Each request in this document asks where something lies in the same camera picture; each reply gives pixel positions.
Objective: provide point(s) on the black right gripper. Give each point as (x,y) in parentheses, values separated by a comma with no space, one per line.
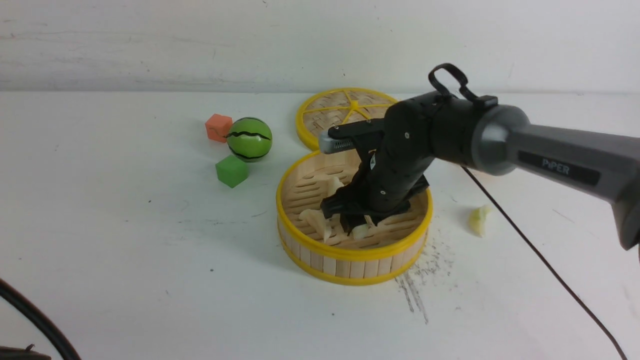
(383,186)

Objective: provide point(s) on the pale green dumpling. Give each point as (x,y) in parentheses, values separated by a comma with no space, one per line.
(362,231)

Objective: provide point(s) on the yellowish dumpling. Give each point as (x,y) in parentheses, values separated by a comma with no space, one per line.
(477,220)

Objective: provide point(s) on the white dumpling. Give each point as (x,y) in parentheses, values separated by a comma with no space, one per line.
(333,184)
(316,220)

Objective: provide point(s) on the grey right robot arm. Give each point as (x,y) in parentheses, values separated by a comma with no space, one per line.
(483,135)

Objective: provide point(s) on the yellow bamboo steamer lid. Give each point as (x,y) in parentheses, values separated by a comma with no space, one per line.
(336,107)

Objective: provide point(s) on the yellow bamboo steamer tray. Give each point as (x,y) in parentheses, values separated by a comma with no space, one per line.
(387,251)

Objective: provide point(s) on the green toy watermelon ball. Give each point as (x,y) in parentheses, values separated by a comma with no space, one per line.
(250,139)

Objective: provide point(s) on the green cube block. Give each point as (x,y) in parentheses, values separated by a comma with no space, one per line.
(231,171)

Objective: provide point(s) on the orange cube block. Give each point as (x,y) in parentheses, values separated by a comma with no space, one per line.
(218,127)

